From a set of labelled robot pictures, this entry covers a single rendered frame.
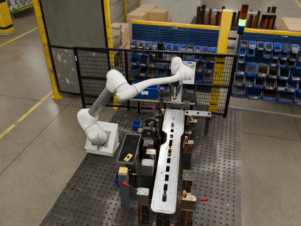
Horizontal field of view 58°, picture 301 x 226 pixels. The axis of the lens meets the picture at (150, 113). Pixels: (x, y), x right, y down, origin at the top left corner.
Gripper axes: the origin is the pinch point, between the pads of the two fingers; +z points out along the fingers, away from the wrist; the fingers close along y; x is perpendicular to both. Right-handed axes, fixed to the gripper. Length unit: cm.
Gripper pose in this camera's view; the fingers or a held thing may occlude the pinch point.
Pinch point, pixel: (174, 95)
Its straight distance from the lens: 280.0
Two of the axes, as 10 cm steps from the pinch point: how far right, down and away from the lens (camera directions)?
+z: 0.0, 8.3, 5.6
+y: 9.9, 0.7, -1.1
